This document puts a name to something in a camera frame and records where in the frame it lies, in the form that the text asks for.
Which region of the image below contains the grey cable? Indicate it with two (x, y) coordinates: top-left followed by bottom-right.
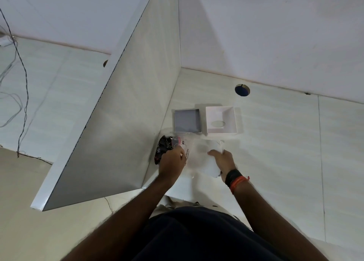
(0, 27), (24, 128)

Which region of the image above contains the grey box lid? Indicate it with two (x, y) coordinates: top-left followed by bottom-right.
(174, 109), (202, 133)

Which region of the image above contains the clear printed plastic bag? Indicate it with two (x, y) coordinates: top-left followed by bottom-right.
(154, 134), (226, 180)

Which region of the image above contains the black item in bag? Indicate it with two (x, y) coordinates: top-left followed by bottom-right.
(154, 136), (183, 165)

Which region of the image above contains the person's dark shirt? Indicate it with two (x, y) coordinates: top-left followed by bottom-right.
(130, 206), (288, 261)

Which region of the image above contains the person's left forearm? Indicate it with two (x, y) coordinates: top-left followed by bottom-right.
(61, 176), (180, 261)

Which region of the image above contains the person's left hand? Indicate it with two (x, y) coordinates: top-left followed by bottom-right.
(158, 146), (187, 185)

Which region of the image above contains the orange thread wristband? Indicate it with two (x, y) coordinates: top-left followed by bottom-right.
(229, 176), (250, 195)

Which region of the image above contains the white desk divider panel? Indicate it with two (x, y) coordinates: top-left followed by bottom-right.
(30, 0), (183, 212)

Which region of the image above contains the person's right forearm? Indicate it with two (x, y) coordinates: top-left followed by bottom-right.
(233, 181), (329, 261)

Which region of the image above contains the thin black cable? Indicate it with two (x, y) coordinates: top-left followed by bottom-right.
(0, 8), (53, 165)

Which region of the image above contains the person's right hand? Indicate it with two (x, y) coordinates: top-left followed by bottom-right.
(208, 149), (237, 179)

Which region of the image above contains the white open box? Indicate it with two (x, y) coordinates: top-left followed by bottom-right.
(205, 106), (238, 135)

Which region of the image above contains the black wristband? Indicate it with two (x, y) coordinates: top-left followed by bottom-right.
(225, 169), (243, 187)

